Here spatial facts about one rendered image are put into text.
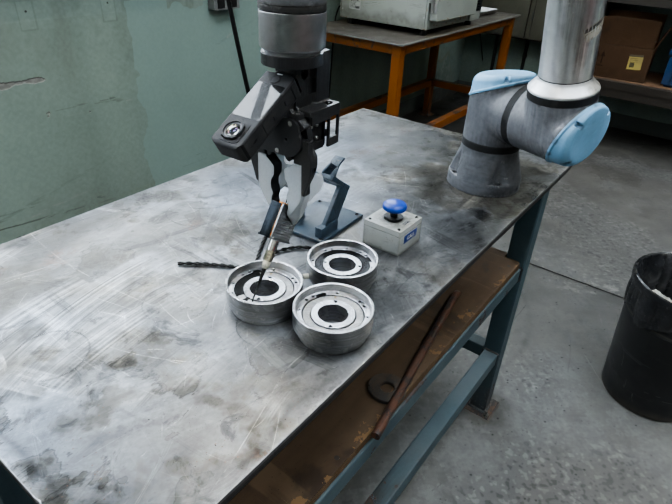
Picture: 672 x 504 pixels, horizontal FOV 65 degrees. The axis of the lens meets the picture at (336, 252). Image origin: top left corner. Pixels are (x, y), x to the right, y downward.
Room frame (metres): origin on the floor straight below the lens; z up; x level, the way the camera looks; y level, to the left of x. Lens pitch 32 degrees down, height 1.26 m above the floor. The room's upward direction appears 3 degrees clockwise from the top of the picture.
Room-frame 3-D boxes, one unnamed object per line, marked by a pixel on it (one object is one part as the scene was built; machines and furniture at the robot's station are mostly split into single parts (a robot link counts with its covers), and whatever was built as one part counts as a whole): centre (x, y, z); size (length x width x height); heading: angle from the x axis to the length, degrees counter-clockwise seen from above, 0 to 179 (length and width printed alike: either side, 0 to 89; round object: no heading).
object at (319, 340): (0.54, 0.00, 0.82); 0.10 x 0.10 x 0.04
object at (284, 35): (0.63, 0.06, 1.15); 0.08 x 0.08 x 0.05
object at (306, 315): (0.54, 0.00, 0.82); 0.08 x 0.08 x 0.02
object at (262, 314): (0.59, 0.10, 0.82); 0.10 x 0.10 x 0.04
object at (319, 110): (0.64, 0.06, 1.07); 0.09 x 0.08 x 0.12; 147
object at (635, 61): (3.75, -1.85, 0.64); 0.49 x 0.40 x 0.37; 59
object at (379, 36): (3.39, -0.45, 0.39); 1.50 x 0.62 x 0.78; 144
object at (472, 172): (1.05, -0.30, 0.85); 0.15 x 0.15 x 0.10
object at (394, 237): (0.78, -0.10, 0.82); 0.08 x 0.07 x 0.05; 144
